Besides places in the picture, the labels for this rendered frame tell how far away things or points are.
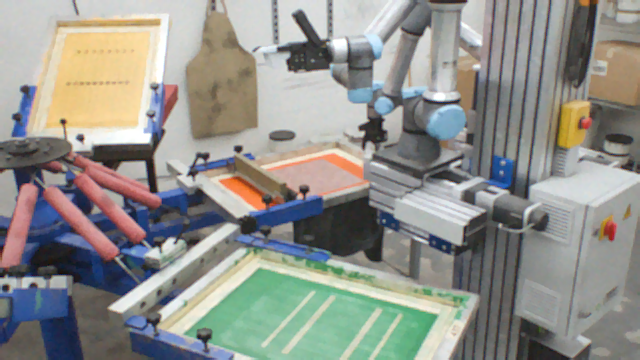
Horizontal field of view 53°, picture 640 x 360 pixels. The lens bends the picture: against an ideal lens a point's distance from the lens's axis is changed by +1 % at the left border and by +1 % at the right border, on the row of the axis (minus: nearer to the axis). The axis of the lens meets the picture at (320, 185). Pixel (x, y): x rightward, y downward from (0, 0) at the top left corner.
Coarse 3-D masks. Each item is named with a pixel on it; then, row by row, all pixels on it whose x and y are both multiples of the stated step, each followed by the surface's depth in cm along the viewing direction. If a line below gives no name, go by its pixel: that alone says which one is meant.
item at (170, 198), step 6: (162, 192) 245; (168, 192) 245; (174, 192) 245; (180, 192) 245; (162, 198) 240; (168, 198) 242; (174, 198) 243; (186, 198) 246; (192, 198) 247; (198, 198) 249; (168, 204) 242; (174, 204) 244
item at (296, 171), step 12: (324, 156) 304; (336, 156) 304; (276, 168) 290; (288, 168) 290; (300, 168) 290; (312, 168) 290; (324, 168) 289; (336, 168) 289; (228, 180) 278; (240, 180) 278; (288, 180) 277; (300, 180) 277; (240, 192) 266
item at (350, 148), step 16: (320, 144) 309; (336, 144) 314; (352, 144) 308; (256, 160) 292; (272, 160) 296; (208, 176) 281; (224, 192) 257; (336, 192) 256; (352, 192) 256; (368, 192) 261
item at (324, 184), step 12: (348, 168) 289; (360, 168) 289; (312, 180) 277; (324, 180) 276; (336, 180) 276; (348, 180) 276; (360, 180) 276; (252, 192) 265; (312, 192) 265; (324, 192) 265; (252, 204) 255; (264, 204) 254; (276, 204) 254
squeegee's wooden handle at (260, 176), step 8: (240, 160) 273; (248, 160) 270; (240, 168) 275; (248, 168) 268; (256, 168) 262; (248, 176) 269; (256, 176) 263; (264, 176) 257; (272, 176) 254; (264, 184) 258; (272, 184) 252; (280, 184) 247; (272, 192) 254; (280, 192) 248
